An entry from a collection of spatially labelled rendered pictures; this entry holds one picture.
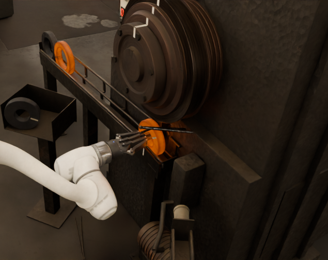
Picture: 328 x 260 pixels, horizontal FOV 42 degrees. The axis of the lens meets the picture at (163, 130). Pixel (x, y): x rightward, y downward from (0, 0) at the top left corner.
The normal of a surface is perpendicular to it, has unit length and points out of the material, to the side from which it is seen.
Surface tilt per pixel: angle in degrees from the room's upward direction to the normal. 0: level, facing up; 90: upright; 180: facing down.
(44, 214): 0
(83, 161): 22
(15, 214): 0
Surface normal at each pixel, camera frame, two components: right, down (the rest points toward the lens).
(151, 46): 0.43, -0.26
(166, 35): -0.01, -0.16
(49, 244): 0.10, -0.78
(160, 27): -0.11, -0.35
